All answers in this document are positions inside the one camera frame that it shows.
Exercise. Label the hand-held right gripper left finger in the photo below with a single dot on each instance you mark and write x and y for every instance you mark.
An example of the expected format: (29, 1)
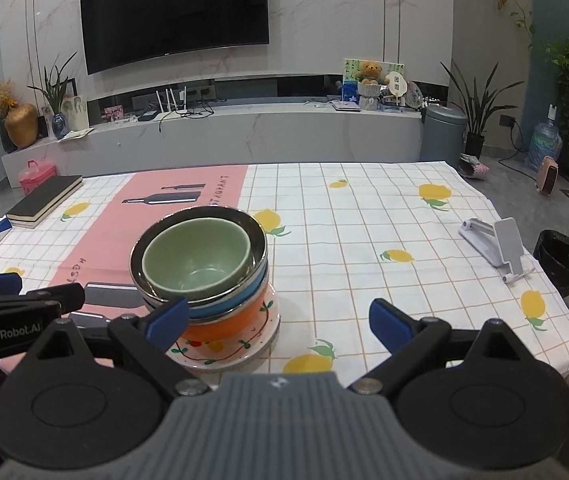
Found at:
(169, 322)

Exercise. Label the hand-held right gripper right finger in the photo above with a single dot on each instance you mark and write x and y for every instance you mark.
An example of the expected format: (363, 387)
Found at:
(389, 322)

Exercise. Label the orange steel bowl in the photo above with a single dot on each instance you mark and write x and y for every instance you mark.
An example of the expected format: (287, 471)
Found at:
(229, 325)

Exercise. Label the white painted plate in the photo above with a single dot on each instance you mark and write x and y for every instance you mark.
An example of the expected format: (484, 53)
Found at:
(224, 355)

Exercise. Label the green ceramic bowl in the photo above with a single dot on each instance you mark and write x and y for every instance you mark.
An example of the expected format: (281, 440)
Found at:
(189, 255)

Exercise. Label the blue steel bowl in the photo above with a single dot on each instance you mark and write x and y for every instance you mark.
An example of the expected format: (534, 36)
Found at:
(244, 296)

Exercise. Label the thin black book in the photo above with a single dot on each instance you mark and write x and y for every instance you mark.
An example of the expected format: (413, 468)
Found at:
(24, 224)

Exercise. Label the pink bottle print placemat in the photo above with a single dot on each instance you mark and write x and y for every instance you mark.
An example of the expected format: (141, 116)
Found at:
(114, 240)

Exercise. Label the thick black book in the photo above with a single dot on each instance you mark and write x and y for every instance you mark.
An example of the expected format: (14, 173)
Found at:
(47, 195)

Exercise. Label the checkered lemon print tablecloth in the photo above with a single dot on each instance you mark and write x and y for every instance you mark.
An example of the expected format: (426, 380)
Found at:
(364, 220)

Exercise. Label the pink plastic basket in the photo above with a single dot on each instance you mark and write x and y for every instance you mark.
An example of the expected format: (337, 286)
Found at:
(37, 179)

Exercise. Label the white phone stand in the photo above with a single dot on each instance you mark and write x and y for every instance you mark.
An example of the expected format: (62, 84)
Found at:
(494, 245)

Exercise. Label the dark vase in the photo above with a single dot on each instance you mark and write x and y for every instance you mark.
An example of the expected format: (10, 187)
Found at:
(4, 137)

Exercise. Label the gold vase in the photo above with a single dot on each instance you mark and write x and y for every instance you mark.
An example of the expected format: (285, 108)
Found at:
(22, 127)

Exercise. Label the pale paper sheet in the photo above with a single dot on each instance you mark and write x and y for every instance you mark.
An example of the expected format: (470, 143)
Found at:
(75, 135)

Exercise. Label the blue glass vase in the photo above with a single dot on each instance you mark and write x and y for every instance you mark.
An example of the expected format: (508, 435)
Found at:
(60, 126)

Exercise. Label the black waste basket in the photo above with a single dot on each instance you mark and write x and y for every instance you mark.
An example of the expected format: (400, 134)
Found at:
(562, 262)

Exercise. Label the white printed bag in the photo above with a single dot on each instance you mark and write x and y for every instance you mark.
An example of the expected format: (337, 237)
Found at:
(78, 112)

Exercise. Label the pink card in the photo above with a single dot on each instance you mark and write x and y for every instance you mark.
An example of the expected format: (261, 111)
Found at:
(113, 113)

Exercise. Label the grey trash bin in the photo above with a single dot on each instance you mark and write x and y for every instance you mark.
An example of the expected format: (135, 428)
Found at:
(442, 135)

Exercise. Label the black set-top box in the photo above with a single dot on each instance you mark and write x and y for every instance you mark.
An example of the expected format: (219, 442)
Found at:
(147, 116)

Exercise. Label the green long leaf plant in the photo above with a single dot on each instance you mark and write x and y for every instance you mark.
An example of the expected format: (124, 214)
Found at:
(54, 82)

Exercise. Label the white router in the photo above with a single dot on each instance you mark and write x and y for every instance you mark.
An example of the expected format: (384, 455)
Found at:
(177, 109)

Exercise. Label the pink space heater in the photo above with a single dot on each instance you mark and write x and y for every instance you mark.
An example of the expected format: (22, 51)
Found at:
(547, 176)

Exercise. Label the white flat device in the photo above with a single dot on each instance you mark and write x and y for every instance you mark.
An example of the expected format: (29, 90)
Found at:
(345, 106)

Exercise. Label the white knitted pot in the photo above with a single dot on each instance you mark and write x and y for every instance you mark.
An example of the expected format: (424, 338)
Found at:
(369, 96)

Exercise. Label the decorative display plate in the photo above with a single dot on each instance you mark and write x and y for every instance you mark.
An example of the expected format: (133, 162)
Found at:
(414, 95)

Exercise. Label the blue floral box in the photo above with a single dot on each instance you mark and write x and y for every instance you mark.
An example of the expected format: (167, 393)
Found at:
(350, 92)

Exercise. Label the tall potted plant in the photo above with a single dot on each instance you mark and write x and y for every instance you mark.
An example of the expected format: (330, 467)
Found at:
(474, 105)

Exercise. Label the blue water bottle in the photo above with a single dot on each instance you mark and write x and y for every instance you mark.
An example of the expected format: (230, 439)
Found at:
(543, 145)

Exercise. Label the white round fan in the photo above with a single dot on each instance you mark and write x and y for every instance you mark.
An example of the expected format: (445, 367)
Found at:
(396, 84)

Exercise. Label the brown teddy bear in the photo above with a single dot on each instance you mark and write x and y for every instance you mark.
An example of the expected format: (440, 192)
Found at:
(368, 72)

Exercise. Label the green poster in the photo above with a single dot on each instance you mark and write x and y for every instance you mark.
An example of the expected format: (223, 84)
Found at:
(394, 66)

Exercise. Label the black television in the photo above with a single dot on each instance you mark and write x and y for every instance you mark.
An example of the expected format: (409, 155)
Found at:
(174, 10)

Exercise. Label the wall power socket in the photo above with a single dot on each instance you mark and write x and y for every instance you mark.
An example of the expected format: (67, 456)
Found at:
(507, 121)

